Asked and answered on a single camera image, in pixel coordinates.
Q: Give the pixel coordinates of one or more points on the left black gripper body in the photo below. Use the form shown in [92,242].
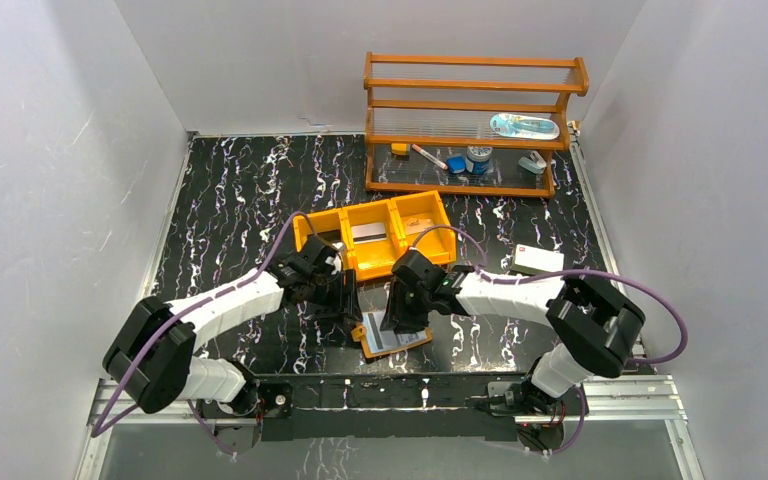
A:
[338,295]

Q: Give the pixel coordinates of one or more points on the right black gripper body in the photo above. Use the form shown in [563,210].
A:
[410,308]

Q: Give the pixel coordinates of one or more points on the orange three-compartment plastic bin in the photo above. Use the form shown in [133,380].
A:
[375,260]

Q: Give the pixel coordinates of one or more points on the orange leather card holder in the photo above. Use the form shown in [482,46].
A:
[407,340]

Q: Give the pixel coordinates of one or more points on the white magnetic stripe card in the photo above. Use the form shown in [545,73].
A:
[378,340]

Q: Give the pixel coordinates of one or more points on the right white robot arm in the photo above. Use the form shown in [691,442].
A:
[595,323]

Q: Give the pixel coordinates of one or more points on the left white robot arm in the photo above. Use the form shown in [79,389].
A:
[154,355]

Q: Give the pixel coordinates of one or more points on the brown card in bin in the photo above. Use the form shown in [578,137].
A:
[416,225]

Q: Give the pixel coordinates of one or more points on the grey card in bin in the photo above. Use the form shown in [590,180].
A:
[369,232]

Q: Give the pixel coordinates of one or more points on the white rectangular box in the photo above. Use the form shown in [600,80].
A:
[528,260]

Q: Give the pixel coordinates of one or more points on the small blue block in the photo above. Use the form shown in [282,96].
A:
[456,164]

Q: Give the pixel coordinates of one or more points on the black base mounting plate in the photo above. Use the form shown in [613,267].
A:
[487,406]

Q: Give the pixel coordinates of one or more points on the red white marker pen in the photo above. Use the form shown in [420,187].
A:
[431,158]

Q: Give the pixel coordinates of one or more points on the small yellow block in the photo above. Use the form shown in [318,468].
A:
[400,149]

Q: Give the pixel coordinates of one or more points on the grey white stapler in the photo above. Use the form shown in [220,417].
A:
[533,163]

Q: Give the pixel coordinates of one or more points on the orange wooden shelf rack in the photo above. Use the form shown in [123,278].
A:
[444,104]

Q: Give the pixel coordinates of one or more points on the blister pack on shelf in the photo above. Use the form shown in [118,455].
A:
[524,127]

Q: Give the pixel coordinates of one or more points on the aluminium frame rail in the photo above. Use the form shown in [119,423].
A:
[635,398]

